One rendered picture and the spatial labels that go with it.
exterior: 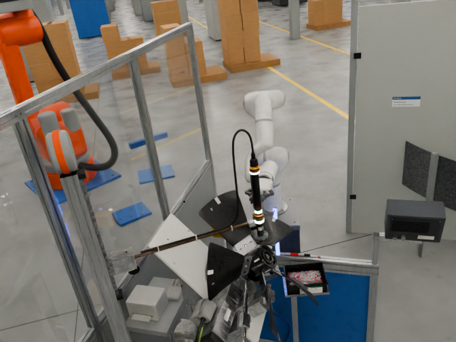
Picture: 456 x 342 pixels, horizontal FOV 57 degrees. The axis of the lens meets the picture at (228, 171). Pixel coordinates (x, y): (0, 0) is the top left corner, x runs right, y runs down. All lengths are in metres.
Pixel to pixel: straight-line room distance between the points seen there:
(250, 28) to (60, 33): 4.01
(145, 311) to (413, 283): 2.23
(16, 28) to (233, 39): 5.60
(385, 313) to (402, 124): 1.45
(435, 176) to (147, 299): 2.32
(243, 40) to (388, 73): 6.75
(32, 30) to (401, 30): 3.83
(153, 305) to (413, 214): 1.34
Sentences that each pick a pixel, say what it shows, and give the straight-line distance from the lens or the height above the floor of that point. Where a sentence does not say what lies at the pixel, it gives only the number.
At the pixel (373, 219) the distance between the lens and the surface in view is 4.03.
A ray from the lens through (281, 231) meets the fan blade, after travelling 2.14.
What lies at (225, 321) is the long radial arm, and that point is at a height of 1.11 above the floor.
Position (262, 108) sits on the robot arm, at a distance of 2.09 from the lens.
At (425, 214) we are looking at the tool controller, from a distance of 2.22.
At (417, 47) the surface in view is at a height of 1.69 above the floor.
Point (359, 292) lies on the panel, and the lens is 2.61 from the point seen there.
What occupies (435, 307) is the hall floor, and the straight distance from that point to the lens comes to 3.53.
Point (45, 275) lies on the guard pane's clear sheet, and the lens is 1.80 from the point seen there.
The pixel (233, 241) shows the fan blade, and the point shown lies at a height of 1.28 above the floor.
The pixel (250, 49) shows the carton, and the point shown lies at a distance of 10.01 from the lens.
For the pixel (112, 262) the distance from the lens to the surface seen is 1.80.
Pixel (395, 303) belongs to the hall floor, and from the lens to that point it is 3.49.
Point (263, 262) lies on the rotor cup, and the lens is 1.87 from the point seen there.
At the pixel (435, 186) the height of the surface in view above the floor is 0.69.
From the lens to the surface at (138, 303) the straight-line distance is 2.20.
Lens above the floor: 2.44
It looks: 27 degrees down
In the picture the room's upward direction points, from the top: 7 degrees counter-clockwise
